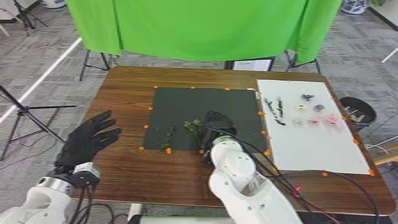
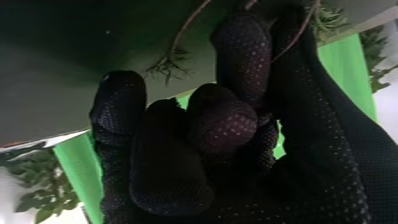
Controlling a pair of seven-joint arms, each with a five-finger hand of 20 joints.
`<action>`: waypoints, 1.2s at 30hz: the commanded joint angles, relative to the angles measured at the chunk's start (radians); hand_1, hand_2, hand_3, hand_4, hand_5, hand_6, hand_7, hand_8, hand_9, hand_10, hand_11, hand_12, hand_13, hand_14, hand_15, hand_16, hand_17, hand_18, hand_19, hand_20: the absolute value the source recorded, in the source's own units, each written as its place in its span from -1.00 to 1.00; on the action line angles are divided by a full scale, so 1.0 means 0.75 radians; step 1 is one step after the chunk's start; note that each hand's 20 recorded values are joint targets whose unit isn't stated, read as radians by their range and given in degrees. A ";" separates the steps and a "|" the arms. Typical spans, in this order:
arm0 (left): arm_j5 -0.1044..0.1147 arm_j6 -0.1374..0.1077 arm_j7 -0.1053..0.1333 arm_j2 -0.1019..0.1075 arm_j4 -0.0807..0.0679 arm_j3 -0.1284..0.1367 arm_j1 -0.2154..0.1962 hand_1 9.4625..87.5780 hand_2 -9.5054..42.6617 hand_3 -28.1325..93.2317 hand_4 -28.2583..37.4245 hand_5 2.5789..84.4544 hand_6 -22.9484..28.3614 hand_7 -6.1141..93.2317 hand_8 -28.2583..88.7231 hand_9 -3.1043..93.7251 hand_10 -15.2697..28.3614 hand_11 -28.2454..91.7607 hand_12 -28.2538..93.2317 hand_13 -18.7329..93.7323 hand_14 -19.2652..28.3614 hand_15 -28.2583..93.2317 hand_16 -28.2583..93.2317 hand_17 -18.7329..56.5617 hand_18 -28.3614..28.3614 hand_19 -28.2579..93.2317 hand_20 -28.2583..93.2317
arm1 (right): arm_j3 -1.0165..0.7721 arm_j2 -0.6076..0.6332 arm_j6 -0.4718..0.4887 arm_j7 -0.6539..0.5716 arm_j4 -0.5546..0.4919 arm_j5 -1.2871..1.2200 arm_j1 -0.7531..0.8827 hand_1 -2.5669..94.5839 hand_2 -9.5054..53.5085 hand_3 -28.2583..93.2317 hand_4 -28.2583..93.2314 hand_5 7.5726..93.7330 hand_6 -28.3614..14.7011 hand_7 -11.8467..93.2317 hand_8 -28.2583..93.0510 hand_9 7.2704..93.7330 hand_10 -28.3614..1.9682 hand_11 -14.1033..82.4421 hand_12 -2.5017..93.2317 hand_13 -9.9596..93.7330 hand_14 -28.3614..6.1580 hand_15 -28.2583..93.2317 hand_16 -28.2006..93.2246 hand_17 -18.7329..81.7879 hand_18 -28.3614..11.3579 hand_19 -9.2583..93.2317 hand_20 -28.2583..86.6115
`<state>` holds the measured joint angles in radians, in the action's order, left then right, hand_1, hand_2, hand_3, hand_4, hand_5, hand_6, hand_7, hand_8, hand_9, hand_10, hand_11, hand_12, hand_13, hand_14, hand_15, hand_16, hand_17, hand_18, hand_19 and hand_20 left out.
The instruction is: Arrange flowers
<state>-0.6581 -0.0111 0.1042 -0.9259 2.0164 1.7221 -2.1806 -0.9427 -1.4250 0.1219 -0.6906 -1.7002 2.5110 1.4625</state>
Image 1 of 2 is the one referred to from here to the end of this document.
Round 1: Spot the black cloth stand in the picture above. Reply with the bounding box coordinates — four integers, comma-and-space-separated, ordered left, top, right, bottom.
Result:
78, 49, 121, 82
283, 49, 325, 75

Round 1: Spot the pale grey bar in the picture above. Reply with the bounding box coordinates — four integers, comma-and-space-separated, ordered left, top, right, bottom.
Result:
126, 215, 237, 224

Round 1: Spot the black tripod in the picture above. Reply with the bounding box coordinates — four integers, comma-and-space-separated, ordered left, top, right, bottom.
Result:
0, 84, 80, 162
9, 0, 50, 32

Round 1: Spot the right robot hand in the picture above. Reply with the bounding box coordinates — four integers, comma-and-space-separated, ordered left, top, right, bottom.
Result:
203, 110, 240, 142

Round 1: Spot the black bin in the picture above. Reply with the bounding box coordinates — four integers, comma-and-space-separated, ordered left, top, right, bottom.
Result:
338, 96, 379, 133

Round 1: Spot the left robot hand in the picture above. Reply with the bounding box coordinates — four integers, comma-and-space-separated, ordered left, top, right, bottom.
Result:
54, 110, 125, 172

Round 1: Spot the dark mat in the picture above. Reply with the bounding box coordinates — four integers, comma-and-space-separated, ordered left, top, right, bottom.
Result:
139, 86, 272, 155

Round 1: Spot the white sheet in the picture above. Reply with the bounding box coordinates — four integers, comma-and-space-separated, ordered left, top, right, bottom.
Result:
254, 78, 377, 176

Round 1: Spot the black framed sign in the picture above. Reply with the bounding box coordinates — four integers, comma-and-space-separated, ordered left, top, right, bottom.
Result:
224, 56, 277, 72

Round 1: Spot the blue and white vase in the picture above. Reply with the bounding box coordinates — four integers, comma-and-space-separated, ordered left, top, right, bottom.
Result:
341, 0, 372, 15
39, 0, 68, 10

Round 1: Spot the black cable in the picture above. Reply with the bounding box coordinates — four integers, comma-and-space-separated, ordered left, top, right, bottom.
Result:
221, 132, 347, 224
277, 169, 382, 224
70, 185, 130, 224

